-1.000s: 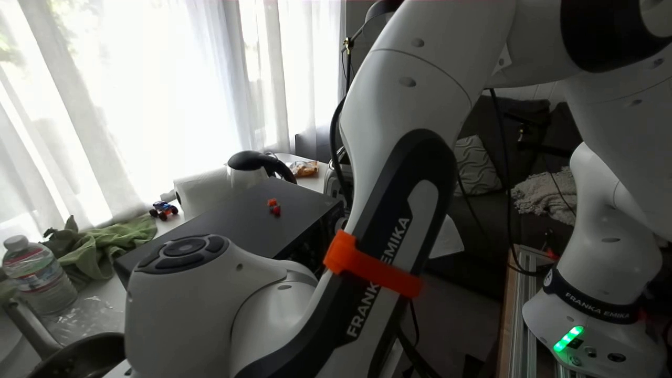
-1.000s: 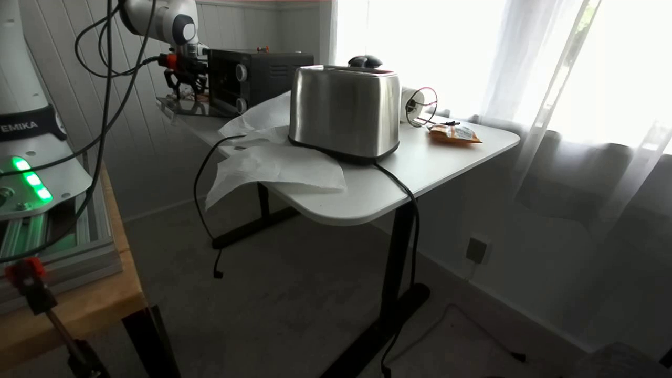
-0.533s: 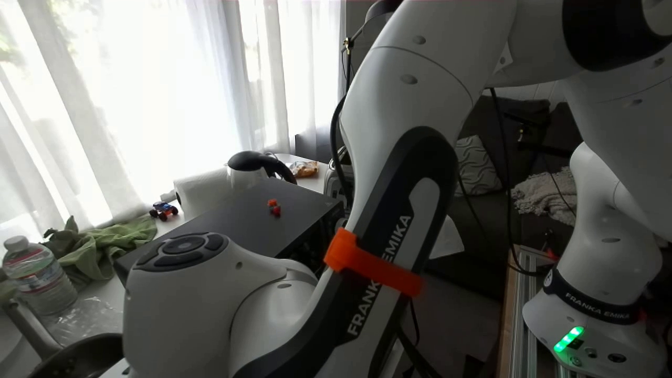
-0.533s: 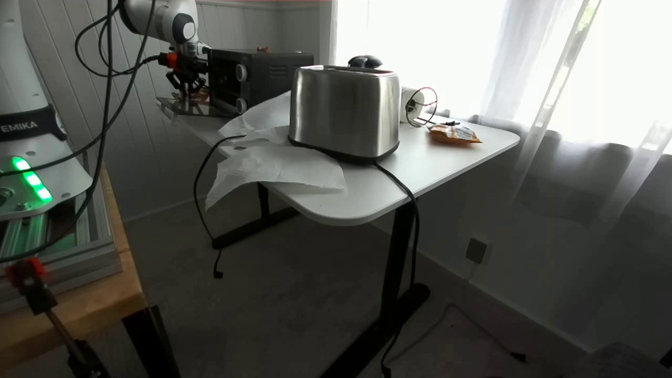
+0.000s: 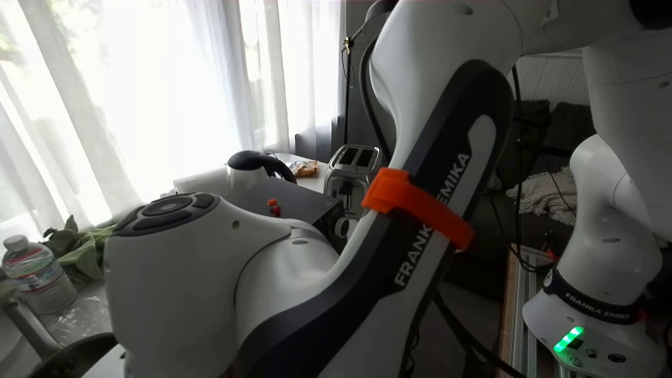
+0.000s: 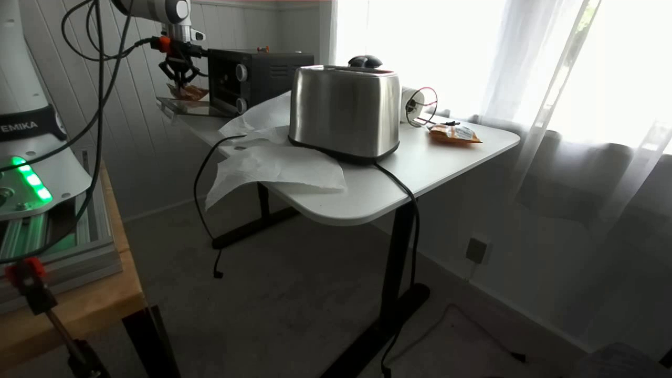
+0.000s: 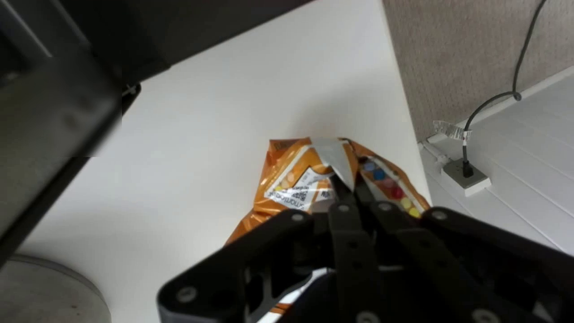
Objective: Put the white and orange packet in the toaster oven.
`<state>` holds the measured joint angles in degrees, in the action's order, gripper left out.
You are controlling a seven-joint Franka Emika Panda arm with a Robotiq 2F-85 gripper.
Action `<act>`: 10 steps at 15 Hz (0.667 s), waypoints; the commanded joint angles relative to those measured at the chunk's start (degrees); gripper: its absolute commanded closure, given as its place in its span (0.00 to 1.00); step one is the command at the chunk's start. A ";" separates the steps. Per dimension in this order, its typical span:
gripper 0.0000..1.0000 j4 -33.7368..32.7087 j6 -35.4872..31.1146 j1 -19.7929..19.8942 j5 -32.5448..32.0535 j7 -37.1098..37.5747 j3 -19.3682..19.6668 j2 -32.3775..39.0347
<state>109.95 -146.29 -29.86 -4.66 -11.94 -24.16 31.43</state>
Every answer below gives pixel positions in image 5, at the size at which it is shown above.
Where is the aluminium frame rail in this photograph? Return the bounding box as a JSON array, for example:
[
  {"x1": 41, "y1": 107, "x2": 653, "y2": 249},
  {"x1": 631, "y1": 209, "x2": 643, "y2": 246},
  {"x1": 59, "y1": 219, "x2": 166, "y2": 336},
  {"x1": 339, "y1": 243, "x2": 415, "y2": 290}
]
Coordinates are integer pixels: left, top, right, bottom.
[{"x1": 500, "y1": 258, "x2": 555, "y2": 378}]

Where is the clear plastic water bottle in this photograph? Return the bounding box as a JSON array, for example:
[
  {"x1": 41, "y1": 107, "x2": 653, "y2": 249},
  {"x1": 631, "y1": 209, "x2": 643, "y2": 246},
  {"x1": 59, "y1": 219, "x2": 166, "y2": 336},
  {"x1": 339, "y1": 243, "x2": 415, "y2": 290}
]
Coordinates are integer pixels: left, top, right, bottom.
[{"x1": 0, "y1": 233, "x2": 79, "y2": 320}]

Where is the black lamp stand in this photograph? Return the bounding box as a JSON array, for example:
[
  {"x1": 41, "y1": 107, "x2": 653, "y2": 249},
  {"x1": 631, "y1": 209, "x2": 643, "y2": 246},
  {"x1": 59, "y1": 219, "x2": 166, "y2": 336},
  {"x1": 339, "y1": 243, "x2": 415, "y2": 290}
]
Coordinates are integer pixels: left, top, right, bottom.
[{"x1": 339, "y1": 0, "x2": 400, "y2": 146}]

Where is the green leafy object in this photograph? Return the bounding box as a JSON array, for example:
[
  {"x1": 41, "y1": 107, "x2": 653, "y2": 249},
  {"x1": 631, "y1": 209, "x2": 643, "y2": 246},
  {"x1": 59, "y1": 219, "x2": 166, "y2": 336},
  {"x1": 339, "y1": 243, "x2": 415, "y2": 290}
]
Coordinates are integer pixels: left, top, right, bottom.
[{"x1": 41, "y1": 213, "x2": 117, "y2": 283}]

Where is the black sofa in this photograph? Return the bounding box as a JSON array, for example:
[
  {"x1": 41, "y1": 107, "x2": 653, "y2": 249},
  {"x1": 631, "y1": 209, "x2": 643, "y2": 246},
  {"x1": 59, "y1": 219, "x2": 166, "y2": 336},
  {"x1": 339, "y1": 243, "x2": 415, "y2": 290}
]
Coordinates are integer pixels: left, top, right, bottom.
[{"x1": 515, "y1": 99, "x2": 598, "y2": 191}]

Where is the white crumpled cloth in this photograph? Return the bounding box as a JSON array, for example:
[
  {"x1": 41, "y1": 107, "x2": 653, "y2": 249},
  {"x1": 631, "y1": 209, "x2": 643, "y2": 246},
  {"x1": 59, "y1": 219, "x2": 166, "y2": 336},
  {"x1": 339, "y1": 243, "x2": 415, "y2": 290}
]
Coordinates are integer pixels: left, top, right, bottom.
[{"x1": 519, "y1": 167, "x2": 580, "y2": 229}]

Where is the orange strap clip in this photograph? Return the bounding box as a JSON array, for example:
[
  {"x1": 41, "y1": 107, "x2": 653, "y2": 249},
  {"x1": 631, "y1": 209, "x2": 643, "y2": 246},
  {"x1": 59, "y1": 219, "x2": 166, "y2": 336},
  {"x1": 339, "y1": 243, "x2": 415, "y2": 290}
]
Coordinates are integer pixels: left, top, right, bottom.
[{"x1": 359, "y1": 166, "x2": 476, "y2": 253}]

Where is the white and orange snack packet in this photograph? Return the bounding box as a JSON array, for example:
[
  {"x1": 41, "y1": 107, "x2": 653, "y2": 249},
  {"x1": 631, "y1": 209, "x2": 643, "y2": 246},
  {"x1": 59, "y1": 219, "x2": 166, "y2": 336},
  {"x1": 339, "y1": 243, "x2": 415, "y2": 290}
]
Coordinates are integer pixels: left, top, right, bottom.
[{"x1": 287, "y1": 157, "x2": 321, "y2": 179}]

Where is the silver chrome slot toaster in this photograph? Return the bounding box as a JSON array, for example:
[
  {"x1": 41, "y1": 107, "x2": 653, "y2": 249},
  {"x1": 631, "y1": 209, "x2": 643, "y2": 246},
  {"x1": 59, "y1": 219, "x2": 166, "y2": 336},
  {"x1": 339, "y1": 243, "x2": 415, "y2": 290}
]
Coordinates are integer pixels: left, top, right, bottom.
[{"x1": 323, "y1": 143, "x2": 387, "y2": 243}]

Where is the white sheer curtain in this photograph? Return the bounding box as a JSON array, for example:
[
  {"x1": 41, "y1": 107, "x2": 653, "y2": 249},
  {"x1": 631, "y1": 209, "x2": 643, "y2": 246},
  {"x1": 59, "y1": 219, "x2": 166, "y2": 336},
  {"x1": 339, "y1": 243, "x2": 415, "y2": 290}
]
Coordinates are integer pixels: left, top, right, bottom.
[{"x1": 0, "y1": 0, "x2": 347, "y2": 239}]

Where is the white kettle black lid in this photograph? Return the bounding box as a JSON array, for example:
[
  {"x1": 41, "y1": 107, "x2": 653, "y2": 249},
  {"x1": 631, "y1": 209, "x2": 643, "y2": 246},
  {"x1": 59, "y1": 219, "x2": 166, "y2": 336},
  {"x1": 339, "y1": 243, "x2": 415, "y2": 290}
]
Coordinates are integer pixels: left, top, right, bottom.
[{"x1": 172, "y1": 146, "x2": 332, "y2": 227}]

